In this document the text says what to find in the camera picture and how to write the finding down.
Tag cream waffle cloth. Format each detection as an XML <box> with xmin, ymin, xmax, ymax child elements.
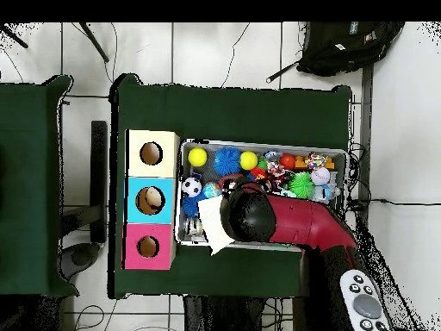
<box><xmin>196</xmin><ymin>194</ymin><xmax>239</xmax><ymax>256</ymax></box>

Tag plain yellow ball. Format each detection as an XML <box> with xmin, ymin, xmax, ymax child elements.
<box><xmin>187</xmin><ymin>147</ymin><xmax>208</xmax><ymax>168</ymax></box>

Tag black backpack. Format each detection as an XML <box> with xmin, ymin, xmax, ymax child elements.
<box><xmin>295</xmin><ymin>22</ymin><xmax>406</xmax><ymax>78</ymax></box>

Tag blue spiky ball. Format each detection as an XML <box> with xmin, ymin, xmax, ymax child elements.
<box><xmin>181</xmin><ymin>194</ymin><xmax>204</xmax><ymax>218</ymax></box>
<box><xmin>212</xmin><ymin>147</ymin><xmax>243</xmax><ymax>176</ymax></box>

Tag globe print ball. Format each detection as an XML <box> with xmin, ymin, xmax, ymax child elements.
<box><xmin>202</xmin><ymin>181</ymin><xmax>222</xmax><ymax>198</ymax></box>

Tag black upright panel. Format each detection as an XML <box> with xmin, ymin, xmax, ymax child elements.
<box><xmin>90</xmin><ymin>120</ymin><xmax>109</xmax><ymax>244</ymax></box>

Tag black white soccer ball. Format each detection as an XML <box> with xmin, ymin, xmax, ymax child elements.
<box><xmin>181</xmin><ymin>176</ymin><xmax>203</xmax><ymax>198</ymax></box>

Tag white baseball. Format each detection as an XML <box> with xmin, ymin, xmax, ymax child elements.
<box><xmin>310</xmin><ymin>166</ymin><xmax>332</xmax><ymax>186</ymax></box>

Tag black tripod leg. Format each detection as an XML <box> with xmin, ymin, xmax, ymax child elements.
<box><xmin>78</xmin><ymin>22</ymin><xmax>110</xmax><ymax>64</ymax></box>
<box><xmin>0</xmin><ymin>23</ymin><xmax>29</xmax><ymax>49</ymax></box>

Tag dark green table cloth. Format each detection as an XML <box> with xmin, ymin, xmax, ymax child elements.
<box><xmin>0</xmin><ymin>75</ymin><xmax>78</xmax><ymax>297</ymax></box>
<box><xmin>109</xmin><ymin>73</ymin><xmax>352</xmax><ymax>299</ymax></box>

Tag yellow seamed ball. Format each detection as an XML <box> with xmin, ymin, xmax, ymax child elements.
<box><xmin>239</xmin><ymin>150</ymin><xmax>259</xmax><ymax>172</ymax></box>

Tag wooden box three holes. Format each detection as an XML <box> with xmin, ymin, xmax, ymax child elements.
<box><xmin>121</xmin><ymin>128</ymin><xmax>181</xmax><ymax>271</ymax></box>

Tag orange red ball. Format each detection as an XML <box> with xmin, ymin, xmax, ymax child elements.
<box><xmin>278</xmin><ymin>153</ymin><xmax>296</xmax><ymax>171</ymax></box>

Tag grey oval base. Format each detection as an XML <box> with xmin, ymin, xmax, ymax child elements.
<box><xmin>59</xmin><ymin>241</ymin><xmax>102</xmax><ymax>280</ymax></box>

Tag grey metal rail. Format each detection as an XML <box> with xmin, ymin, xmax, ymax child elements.
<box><xmin>357</xmin><ymin>63</ymin><xmax>375</xmax><ymax>208</ymax></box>

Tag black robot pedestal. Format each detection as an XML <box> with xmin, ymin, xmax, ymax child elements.
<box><xmin>182</xmin><ymin>294</ymin><xmax>294</xmax><ymax>331</ymax></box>

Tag silver mesh bin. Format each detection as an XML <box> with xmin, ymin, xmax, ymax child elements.
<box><xmin>175</xmin><ymin>138</ymin><xmax>349</xmax><ymax>253</ymax></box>

